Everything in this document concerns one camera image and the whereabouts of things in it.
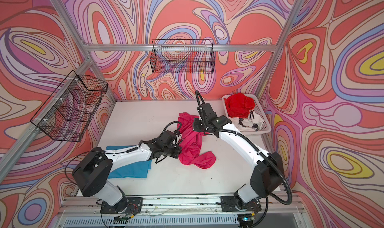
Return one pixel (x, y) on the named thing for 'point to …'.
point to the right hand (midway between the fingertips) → (197, 128)
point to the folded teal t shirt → (138, 169)
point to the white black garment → (253, 121)
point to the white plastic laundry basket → (265, 127)
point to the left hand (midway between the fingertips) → (183, 149)
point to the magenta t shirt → (190, 152)
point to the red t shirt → (239, 105)
